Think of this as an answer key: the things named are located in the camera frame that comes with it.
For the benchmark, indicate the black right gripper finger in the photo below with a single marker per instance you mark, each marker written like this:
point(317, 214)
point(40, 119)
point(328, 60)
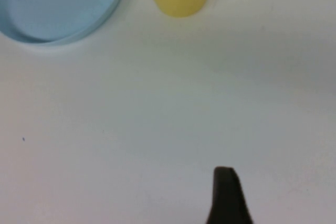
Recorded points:
point(227, 200)

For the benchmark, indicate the light blue round plate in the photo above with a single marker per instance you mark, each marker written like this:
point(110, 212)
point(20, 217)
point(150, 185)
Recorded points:
point(52, 6)

